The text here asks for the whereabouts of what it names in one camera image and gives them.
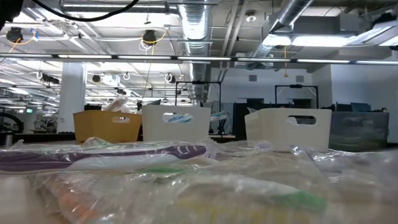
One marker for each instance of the blue toothbrush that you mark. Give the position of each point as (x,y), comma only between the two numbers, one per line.
(177,118)
(217,116)

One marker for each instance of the white plastic bin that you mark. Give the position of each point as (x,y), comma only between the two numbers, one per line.
(152,127)
(273,133)

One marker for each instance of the yellow plastic bin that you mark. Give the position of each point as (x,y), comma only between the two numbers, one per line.
(102,126)

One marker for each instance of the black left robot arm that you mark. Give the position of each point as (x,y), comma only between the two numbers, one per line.
(9,9)

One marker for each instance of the long ceiling light strip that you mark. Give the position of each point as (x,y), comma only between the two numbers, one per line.
(149,57)

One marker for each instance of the black background box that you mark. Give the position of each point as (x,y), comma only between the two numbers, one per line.
(92,107)

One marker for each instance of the white pillar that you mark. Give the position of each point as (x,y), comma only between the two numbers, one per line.
(71,96)

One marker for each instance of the green toothbrush in clear wrapper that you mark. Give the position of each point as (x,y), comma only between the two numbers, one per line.
(298,199)

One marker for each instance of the grey translucent plastic bin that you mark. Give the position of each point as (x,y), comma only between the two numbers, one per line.
(357,130)

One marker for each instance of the background computer monitor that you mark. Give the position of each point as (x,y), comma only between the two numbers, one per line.
(360,107)

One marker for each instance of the green exit sign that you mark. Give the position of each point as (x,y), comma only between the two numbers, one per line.
(29,110)

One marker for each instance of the black curved background hoop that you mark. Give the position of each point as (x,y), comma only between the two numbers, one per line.
(17,119)

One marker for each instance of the black articulated stand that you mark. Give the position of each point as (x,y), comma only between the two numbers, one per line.
(384,109)

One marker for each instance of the grey metal cylinder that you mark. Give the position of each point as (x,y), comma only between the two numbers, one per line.
(7,139)

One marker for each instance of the black background frame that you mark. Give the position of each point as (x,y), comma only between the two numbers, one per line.
(199,82)
(297,86)

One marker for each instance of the silver round ceiling duct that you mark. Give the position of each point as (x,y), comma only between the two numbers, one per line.
(289,12)
(196,31)

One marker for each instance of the black ceiling-hung camera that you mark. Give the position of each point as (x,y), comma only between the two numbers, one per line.
(150,36)
(14,34)

